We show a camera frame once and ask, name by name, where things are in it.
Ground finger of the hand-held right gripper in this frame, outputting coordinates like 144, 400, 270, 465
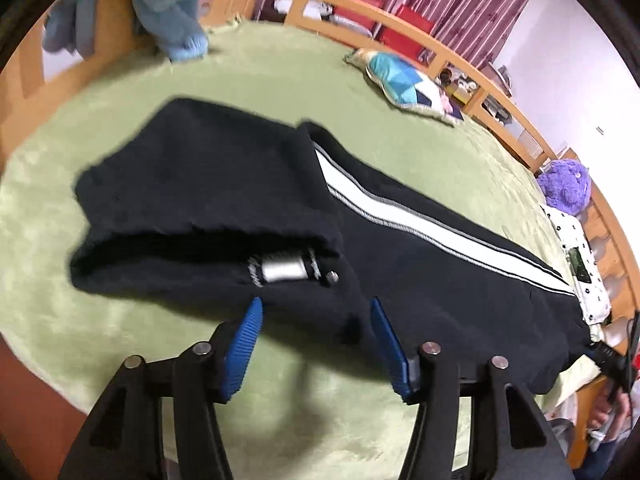
587, 341, 621, 373

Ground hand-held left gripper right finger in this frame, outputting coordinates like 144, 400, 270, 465
369, 298, 576, 480

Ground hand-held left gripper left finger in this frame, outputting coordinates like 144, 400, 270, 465
57, 296, 264, 480

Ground black pants with white stripe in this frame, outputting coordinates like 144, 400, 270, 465
69, 97, 608, 396

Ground person's blue jeans leg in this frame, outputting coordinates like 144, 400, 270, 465
572, 422, 640, 480

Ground white dotted pillow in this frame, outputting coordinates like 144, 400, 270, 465
540, 203, 613, 326

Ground purple plush toy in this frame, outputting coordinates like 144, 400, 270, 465
537, 158, 594, 216

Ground colourful patchwork pillow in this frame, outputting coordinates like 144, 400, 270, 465
344, 48, 466, 127

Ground green bed blanket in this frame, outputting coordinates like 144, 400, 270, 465
0, 20, 601, 480

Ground red box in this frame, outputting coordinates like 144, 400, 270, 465
379, 5, 435, 61
342, 0, 385, 36

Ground light blue plush toy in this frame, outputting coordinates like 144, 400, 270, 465
125, 0, 273, 63

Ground grey-blue plush toy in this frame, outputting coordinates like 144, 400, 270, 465
42, 0, 98, 58

